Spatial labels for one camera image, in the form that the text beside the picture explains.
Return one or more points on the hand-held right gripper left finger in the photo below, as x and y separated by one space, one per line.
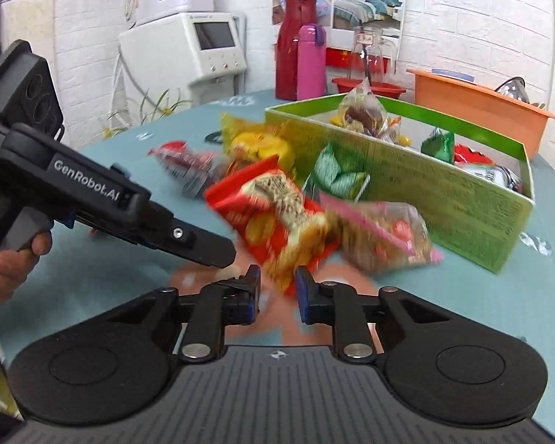
252 300

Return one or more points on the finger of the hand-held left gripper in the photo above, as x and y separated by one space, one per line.
194 243

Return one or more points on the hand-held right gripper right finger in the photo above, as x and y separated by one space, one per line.
304 297

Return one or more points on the red yellow cracker packet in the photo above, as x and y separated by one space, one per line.
268 222

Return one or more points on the green cardboard box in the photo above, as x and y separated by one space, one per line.
444 203

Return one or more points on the clear chocolate pastry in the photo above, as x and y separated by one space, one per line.
363 115

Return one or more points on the green triangular snack packet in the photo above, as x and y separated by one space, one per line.
439 148

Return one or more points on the white snack packet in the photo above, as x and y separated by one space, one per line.
499 174

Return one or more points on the person's left hand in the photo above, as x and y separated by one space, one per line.
9 268

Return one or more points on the dark red snack packet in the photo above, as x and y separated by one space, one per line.
185 162

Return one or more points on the pink beige snack packet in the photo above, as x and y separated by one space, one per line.
384 236

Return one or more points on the yellow cake packet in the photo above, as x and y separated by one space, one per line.
259 148

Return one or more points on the green plant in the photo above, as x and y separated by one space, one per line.
155 106

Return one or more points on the small green white packet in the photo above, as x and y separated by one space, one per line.
340 175

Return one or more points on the beige board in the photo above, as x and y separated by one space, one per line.
27 23

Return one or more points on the white appliance with screen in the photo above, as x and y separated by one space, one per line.
166 55

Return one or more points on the pink bottle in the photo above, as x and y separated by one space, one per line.
312 69

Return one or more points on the red thermos jug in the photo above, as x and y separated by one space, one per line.
289 55

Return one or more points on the red bowl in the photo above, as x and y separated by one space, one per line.
389 89

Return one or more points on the glass pitcher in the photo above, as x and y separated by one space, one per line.
372 60

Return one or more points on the orange plastic basin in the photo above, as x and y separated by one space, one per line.
467 106

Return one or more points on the blue plate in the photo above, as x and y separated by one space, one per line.
453 74

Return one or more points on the wall poster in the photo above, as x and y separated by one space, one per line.
370 0

